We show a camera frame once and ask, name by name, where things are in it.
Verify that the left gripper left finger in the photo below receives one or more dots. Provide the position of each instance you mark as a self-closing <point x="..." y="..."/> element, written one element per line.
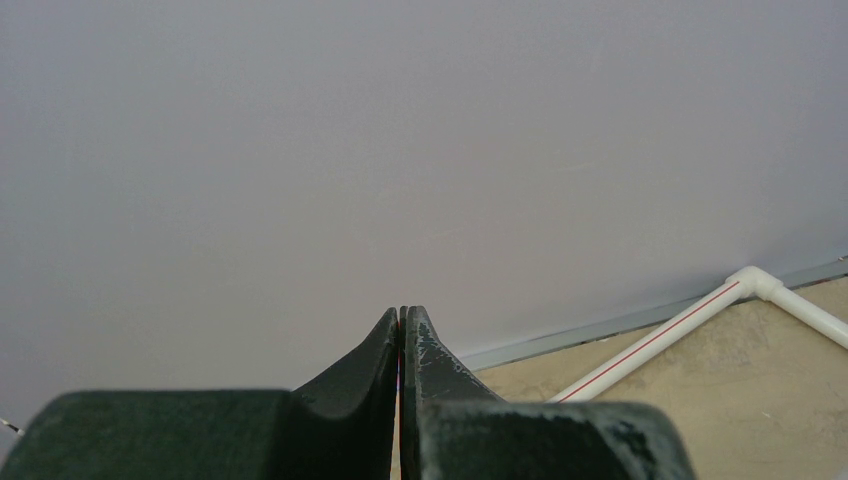
<point x="339" y="425"/>

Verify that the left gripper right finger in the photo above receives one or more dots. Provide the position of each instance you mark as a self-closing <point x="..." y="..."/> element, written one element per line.
<point x="452" y="426"/>

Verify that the white PVC pipe frame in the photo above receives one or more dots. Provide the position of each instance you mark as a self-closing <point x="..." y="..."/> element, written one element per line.
<point x="748" y="282"/>

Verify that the aluminium table frame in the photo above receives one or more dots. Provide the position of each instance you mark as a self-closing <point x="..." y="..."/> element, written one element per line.
<point x="633" y="321"/>

